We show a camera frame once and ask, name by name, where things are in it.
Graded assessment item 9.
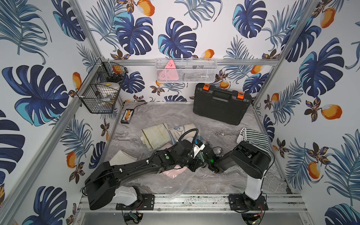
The clear plastic vacuum bag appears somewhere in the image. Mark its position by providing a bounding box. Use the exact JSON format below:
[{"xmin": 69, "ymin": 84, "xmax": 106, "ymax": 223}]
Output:
[{"xmin": 118, "ymin": 120, "xmax": 226, "ymax": 197}]

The pink towel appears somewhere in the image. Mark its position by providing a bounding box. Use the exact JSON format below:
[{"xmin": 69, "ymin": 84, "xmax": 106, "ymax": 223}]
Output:
[{"xmin": 160, "ymin": 142, "xmax": 187, "ymax": 179}]

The cream striped towel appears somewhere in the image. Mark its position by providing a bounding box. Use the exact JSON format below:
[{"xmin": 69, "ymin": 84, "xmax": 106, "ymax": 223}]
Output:
[{"xmin": 141, "ymin": 123, "xmax": 171, "ymax": 151}]

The black white striped towel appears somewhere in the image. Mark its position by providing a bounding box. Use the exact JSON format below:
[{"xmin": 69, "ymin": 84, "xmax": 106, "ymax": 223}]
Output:
[{"xmin": 236, "ymin": 127, "xmax": 270, "ymax": 151}]

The blue white patterned towel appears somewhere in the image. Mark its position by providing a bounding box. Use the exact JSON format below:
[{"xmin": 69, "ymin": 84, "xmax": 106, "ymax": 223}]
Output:
[{"xmin": 169, "ymin": 123, "xmax": 196, "ymax": 144}]

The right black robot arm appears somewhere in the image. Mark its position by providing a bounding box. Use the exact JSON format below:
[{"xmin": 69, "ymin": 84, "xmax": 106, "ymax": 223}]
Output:
[{"xmin": 198, "ymin": 141, "xmax": 272, "ymax": 201}]

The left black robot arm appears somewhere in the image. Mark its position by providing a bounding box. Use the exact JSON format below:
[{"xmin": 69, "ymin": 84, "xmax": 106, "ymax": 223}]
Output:
[{"xmin": 83, "ymin": 140, "xmax": 210, "ymax": 211}]

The black plastic tool case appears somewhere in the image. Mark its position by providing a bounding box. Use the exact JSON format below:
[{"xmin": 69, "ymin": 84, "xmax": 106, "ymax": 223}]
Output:
[{"xmin": 193, "ymin": 83, "xmax": 252, "ymax": 126}]

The small black battery box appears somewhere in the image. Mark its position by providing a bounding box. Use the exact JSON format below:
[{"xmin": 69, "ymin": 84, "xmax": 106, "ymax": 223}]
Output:
[{"xmin": 121, "ymin": 109, "xmax": 134, "ymax": 124}]

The pink triangular object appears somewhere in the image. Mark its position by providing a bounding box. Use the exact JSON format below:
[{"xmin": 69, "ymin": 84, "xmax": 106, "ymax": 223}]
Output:
[{"xmin": 157, "ymin": 60, "xmax": 179, "ymax": 82}]

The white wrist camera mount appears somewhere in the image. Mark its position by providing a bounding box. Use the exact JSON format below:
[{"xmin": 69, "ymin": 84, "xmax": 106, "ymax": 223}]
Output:
[{"xmin": 193, "ymin": 140, "xmax": 205, "ymax": 158}]

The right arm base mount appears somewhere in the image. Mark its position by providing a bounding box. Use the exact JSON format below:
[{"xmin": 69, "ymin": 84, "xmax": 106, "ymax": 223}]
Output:
[{"xmin": 228, "ymin": 193, "xmax": 269, "ymax": 212}]

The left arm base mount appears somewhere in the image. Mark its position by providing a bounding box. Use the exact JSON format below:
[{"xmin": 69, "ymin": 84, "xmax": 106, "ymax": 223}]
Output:
[{"xmin": 113, "ymin": 186, "xmax": 155, "ymax": 211}]

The clear mesh wall tray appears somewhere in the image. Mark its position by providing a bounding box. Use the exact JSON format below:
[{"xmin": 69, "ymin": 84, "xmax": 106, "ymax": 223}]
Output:
[{"xmin": 155, "ymin": 59, "xmax": 218, "ymax": 83}]

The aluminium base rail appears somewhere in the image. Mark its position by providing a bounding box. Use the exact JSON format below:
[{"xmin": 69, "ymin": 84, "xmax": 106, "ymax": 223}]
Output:
[{"xmin": 77, "ymin": 193, "xmax": 308, "ymax": 213}]

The black wire basket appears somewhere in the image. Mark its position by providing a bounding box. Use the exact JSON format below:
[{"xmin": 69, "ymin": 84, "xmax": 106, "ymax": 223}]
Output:
[{"xmin": 76, "ymin": 58, "xmax": 128, "ymax": 114}]

